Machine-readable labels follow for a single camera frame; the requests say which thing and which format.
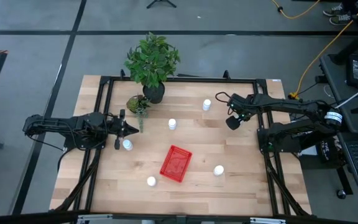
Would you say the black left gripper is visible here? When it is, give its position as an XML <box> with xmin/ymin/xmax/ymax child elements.
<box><xmin>104</xmin><ymin>109</ymin><xmax>140</xmax><ymax>150</ymax></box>

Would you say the red plastic basket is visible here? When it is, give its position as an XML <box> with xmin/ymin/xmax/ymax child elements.
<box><xmin>159</xmin><ymin>144</ymin><xmax>193</xmax><ymax>184</ymax></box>

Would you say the small potted succulent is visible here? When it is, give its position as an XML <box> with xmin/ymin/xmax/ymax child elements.
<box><xmin>126</xmin><ymin>95</ymin><xmax>151</xmax><ymax>134</ymax></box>

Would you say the tall green potted plant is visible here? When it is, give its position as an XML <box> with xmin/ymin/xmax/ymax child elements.
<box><xmin>124</xmin><ymin>32</ymin><xmax>181</xmax><ymax>105</ymax></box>

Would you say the dark desk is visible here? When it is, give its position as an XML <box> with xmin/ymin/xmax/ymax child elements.
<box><xmin>318</xmin><ymin>52</ymin><xmax>358</xmax><ymax>134</ymax></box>

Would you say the black box with white lettering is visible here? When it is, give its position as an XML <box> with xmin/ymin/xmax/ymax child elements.
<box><xmin>315</xmin><ymin>136</ymin><xmax>343</xmax><ymax>164</ymax></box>

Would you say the black power adapter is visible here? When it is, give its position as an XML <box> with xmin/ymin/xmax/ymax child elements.
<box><xmin>346</xmin><ymin>54</ymin><xmax>358</xmax><ymax>88</ymax></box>

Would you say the person's shoe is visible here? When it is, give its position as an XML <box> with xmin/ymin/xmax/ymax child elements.
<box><xmin>328</xmin><ymin>14</ymin><xmax>353</xmax><ymax>26</ymax></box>
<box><xmin>323</xmin><ymin>2</ymin><xmax>344</xmax><ymax>17</ymax></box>

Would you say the black-legged work desk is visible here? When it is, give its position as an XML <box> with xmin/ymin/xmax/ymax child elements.
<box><xmin>329</xmin><ymin>0</ymin><xmax>358</xmax><ymax>66</ymax></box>

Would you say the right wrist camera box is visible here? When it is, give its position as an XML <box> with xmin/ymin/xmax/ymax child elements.
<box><xmin>225</xmin><ymin>114</ymin><xmax>242</xmax><ymax>131</ymax></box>

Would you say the black camera cable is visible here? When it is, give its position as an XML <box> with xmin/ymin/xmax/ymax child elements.
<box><xmin>214</xmin><ymin>91</ymin><xmax>231</xmax><ymax>116</ymax></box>

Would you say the long yellow cable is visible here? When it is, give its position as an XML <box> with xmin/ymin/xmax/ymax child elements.
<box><xmin>287</xmin><ymin>0</ymin><xmax>358</xmax><ymax>100</ymax></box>

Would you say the black aluminium table frame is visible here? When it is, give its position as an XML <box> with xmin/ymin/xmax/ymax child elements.
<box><xmin>50</xmin><ymin>68</ymin><xmax>312</xmax><ymax>218</ymax></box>

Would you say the silver aluminium bracket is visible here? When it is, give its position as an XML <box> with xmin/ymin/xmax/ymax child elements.
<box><xmin>76</xmin><ymin>213</ymin><xmax>114</xmax><ymax>224</ymax></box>
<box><xmin>249</xmin><ymin>217</ymin><xmax>287</xmax><ymax>224</ymax></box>

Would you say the looped yellow cable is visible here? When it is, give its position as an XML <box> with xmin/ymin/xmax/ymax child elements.
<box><xmin>270</xmin><ymin>0</ymin><xmax>322</xmax><ymax>20</ymax></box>

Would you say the white cable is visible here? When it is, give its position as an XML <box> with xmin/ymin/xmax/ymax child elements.
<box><xmin>335</xmin><ymin>79</ymin><xmax>358</xmax><ymax>110</ymax></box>

